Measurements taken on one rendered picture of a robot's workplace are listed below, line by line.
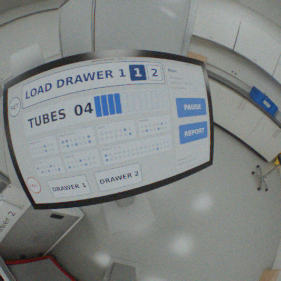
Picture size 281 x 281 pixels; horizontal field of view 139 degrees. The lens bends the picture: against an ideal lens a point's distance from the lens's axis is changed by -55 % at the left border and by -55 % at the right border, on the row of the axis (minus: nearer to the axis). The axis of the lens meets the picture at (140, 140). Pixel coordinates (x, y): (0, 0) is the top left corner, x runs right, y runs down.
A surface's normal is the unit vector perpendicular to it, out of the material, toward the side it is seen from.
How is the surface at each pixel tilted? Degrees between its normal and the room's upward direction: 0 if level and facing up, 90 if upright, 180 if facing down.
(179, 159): 50
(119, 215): 3
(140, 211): 3
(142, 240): 0
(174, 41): 90
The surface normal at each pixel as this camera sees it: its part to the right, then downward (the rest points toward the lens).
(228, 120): -0.56, 0.60
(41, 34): 0.82, 0.48
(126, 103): 0.30, 0.16
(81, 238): 0.09, -0.64
